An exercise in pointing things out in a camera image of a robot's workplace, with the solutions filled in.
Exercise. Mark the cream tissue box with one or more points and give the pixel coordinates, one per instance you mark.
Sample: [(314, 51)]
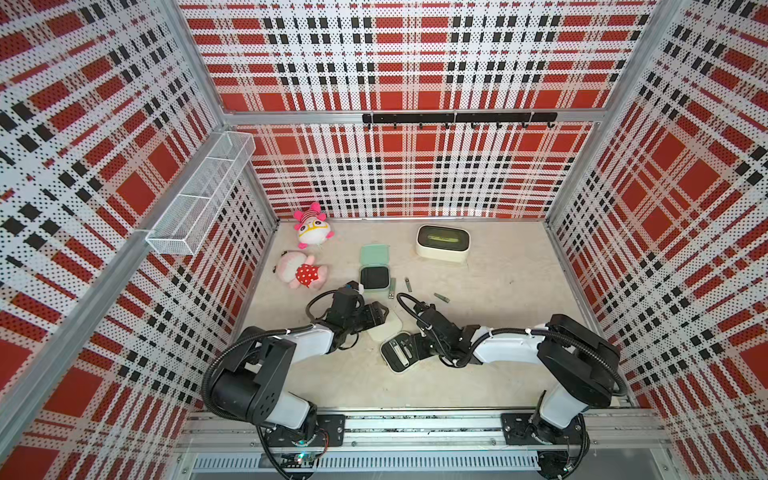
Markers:
[(443, 243)]

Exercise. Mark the black wall hook rail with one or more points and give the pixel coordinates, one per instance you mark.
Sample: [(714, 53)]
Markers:
[(473, 118)]

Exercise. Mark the green nail clipper case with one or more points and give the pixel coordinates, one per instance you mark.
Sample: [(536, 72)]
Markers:
[(374, 274)]

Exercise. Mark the green clipper right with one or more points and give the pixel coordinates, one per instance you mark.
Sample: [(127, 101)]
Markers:
[(441, 297)]

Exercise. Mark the cream case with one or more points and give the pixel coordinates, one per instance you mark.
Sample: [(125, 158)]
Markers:
[(392, 329)]

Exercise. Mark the small cream nail clipper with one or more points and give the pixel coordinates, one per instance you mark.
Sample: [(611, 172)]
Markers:
[(408, 347)]

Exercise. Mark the white wire mesh basket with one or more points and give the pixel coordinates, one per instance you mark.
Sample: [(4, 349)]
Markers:
[(186, 223)]

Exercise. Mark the pink doll red dress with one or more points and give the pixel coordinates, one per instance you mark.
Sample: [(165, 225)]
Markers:
[(297, 269)]

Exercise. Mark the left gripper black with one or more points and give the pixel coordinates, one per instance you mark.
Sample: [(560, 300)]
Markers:
[(374, 315)]

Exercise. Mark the aluminium front rail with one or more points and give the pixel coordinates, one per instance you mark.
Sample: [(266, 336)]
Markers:
[(617, 443)]

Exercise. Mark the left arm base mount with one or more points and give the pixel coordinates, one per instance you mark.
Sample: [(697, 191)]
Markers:
[(317, 431)]

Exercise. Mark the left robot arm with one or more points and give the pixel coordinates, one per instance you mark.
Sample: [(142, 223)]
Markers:
[(246, 381)]

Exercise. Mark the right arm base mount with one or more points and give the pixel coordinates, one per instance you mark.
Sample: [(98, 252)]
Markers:
[(543, 429)]

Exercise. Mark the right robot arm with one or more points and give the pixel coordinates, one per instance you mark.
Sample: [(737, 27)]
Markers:
[(584, 364)]

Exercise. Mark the pink owl plush toy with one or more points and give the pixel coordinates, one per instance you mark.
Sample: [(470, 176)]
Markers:
[(312, 227)]

